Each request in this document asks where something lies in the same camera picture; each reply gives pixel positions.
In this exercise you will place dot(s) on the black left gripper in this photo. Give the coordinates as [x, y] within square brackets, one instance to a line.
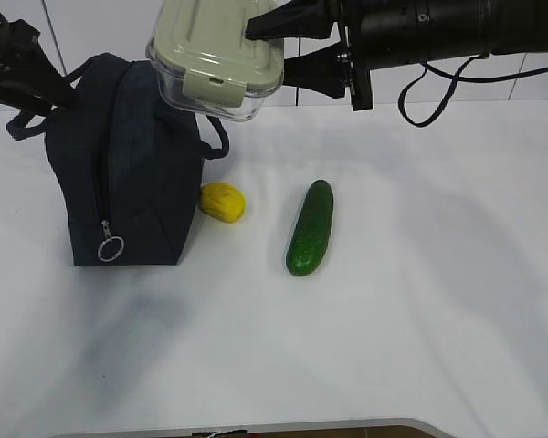
[28, 80]

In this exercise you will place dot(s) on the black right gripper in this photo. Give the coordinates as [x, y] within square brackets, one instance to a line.
[380, 34]

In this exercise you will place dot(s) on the glass container with green lid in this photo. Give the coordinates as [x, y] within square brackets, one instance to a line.
[205, 63]

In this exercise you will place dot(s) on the dark navy fabric lunch bag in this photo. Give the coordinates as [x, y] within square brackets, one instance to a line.
[128, 164]

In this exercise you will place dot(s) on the yellow lemon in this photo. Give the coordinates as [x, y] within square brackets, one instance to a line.
[222, 201]

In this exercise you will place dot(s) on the green cucumber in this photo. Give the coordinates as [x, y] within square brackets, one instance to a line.
[312, 232]

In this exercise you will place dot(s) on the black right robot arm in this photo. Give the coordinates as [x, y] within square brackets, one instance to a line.
[510, 27]

